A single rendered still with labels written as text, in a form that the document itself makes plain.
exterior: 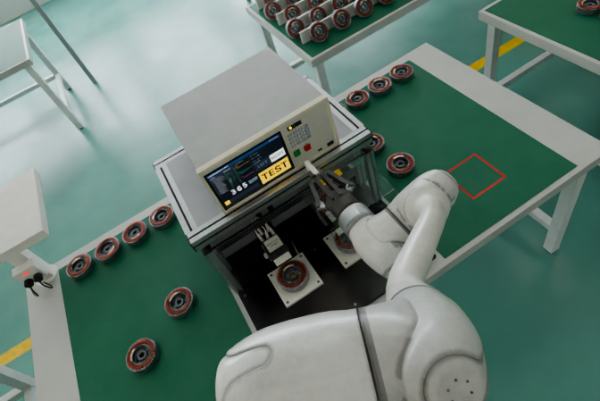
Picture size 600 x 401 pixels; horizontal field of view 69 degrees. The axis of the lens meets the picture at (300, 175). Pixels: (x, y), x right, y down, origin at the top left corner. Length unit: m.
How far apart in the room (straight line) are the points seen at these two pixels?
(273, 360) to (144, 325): 1.28
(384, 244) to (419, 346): 0.57
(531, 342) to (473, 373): 1.80
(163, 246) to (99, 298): 0.31
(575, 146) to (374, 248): 1.08
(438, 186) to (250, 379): 0.68
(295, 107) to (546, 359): 1.57
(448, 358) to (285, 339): 0.18
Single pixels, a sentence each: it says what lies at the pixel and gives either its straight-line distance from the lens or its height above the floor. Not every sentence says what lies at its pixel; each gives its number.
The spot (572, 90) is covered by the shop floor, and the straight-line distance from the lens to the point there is 3.32.
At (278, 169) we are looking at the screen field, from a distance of 1.36.
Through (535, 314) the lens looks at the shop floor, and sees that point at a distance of 2.36.
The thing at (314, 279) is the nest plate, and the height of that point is 0.78.
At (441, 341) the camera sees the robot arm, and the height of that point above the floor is 1.66.
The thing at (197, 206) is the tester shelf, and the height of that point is 1.11.
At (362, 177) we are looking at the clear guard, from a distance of 1.40.
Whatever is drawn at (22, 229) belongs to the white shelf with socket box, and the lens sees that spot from 1.69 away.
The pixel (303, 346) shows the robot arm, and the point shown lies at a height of 1.65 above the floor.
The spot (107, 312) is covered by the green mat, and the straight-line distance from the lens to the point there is 1.91.
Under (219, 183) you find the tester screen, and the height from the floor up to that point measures 1.24.
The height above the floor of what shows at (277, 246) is 0.92.
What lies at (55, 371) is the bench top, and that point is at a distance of 1.95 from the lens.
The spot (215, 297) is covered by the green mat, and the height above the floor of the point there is 0.75.
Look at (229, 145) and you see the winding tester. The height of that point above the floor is 1.32.
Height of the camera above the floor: 2.14
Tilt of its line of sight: 48 degrees down
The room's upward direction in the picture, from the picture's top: 22 degrees counter-clockwise
